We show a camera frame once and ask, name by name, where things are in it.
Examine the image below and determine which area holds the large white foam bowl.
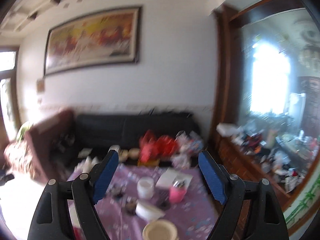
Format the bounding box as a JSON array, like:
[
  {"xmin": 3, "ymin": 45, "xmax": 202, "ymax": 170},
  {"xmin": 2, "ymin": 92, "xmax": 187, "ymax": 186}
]
[{"xmin": 135, "ymin": 200, "xmax": 165, "ymax": 222}]

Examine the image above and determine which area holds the large cream plastic bowl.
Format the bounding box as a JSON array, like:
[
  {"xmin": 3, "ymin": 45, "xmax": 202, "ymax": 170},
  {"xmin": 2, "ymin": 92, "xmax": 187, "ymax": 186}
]
[{"xmin": 142, "ymin": 219, "xmax": 179, "ymax": 240}]

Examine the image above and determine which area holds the wooden brick-pattern counter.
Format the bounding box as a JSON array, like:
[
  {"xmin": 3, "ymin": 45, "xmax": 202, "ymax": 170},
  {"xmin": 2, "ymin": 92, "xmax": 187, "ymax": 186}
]
[{"xmin": 211, "ymin": 132, "xmax": 314, "ymax": 211}]

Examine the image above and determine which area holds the small black device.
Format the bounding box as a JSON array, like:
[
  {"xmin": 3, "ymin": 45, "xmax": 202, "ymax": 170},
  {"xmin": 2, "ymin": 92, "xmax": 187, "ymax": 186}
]
[{"xmin": 110, "ymin": 184, "xmax": 124, "ymax": 198}]

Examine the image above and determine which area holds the floral blanket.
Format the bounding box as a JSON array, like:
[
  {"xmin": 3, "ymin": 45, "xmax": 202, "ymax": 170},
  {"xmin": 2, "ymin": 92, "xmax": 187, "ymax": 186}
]
[{"xmin": 4, "ymin": 140, "xmax": 32, "ymax": 174}]

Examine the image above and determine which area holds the maroon armchair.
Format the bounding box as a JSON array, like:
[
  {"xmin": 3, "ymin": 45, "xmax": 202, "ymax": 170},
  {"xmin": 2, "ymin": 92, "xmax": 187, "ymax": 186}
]
[{"xmin": 24, "ymin": 109, "xmax": 74, "ymax": 184}]

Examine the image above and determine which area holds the dark jar with cork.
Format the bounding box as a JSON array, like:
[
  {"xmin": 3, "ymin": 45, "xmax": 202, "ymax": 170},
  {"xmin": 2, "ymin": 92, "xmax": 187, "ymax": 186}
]
[{"xmin": 124, "ymin": 196, "xmax": 137, "ymax": 216}]

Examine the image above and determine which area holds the purple floral tablecloth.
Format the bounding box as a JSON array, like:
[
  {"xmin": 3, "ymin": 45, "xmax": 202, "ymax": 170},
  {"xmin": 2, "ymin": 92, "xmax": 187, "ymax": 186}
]
[{"xmin": 95, "ymin": 164, "xmax": 219, "ymax": 239}]

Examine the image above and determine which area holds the pink knit-sleeved bottle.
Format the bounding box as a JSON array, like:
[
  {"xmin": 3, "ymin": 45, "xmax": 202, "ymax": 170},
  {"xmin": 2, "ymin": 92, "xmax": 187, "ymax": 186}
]
[{"xmin": 169, "ymin": 177, "xmax": 187, "ymax": 204}]

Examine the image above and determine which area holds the black leather sofa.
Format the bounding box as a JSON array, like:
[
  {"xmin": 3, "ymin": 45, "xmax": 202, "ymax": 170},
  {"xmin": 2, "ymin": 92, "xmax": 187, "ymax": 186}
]
[{"xmin": 74, "ymin": 112, "xmax": 201, "ymax": 161}]

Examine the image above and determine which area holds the white plastic jar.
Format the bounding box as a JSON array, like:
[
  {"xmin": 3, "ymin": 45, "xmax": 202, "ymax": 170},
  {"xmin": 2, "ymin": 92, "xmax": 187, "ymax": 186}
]
[{"xmin": 137, "ymin": 177, "xmax": 154, "ymax": 200}]

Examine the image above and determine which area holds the white box on counter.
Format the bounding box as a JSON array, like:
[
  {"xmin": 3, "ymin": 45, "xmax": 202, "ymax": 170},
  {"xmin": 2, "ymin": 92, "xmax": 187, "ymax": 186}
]
[{"xmin": 216, "ymin": 123, "xmax": 242, "ymax": 138}]

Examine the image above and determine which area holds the black phone stand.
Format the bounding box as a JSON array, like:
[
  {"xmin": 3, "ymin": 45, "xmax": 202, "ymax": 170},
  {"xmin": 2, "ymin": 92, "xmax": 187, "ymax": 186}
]
[{"xmin": 157, "ymin": 189, "xmax": 171, "ymax": 211}]

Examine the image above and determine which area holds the white paper box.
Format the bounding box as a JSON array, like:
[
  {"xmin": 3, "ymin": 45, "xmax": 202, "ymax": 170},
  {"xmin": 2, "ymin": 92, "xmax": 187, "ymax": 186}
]
[{"xmin": 156, "ymin": 168, "xmax": 193, "ymax": 189}]

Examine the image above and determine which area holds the clear plastic bag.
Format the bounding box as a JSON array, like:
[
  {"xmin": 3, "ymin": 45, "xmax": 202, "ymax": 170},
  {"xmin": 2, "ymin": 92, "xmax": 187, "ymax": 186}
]
[{"xmin": 175, "ymin": 131, "xmax": 204, "ymax": 157}]

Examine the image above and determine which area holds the red plastic bag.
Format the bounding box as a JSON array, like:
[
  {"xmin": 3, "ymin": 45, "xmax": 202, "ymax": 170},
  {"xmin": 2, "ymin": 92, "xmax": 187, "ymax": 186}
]
[{"xmin": 139, "ymin": 130, "xmax": 178, "ymax": 164}]

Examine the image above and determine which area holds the framed horse painting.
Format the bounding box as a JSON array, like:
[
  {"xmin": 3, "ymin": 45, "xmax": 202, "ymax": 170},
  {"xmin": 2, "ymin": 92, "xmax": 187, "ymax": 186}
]
[{"xmin": 43, "ymin": 5, "xmax": 143, "ymax": 76}]

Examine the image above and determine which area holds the small wall plaque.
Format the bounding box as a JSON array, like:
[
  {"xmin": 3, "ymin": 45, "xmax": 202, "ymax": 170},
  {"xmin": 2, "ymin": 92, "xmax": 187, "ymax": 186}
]
[{"xmin": 36, "ymin": 79, "xmax": 45, "ymax": 94}]

